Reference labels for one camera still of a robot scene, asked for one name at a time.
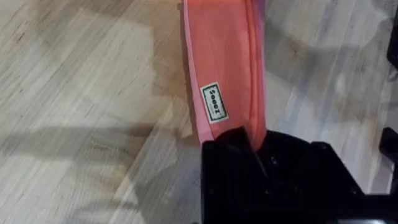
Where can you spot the pink orange zip bag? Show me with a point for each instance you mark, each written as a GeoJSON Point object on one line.
{"type": "Point", "coordinates": [224, 56]}

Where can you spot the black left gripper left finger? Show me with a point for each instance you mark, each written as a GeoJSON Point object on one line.
{"type": "Point", "coordinates": [230, 180]}

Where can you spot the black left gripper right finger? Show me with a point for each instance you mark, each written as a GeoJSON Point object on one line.
{"type": "Point", "coordinates": [304, 180]}

